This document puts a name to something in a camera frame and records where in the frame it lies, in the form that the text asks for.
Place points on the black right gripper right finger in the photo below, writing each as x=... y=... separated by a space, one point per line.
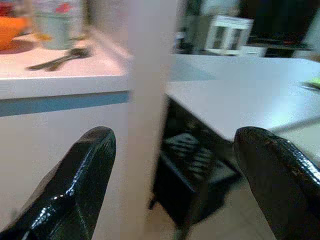
x=280 y=180

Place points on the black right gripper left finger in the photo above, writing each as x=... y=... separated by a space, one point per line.
x=72 y=185

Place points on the white counter cabinet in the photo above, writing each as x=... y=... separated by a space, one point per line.
x=62 y=125

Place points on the yellow-green item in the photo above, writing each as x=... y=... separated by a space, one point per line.
x=313 y=82

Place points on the white pillar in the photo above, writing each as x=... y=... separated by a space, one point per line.
x=150 y=87

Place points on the dark metal spoon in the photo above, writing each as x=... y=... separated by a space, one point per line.
x=65 y=60

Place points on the dark metal fork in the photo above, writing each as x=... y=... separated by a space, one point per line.
x=62 y=58

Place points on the white cabinet with glass doors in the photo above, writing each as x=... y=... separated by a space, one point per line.
x=228 y=33

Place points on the orange bowl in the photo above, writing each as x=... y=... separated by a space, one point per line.
x=10 y=31

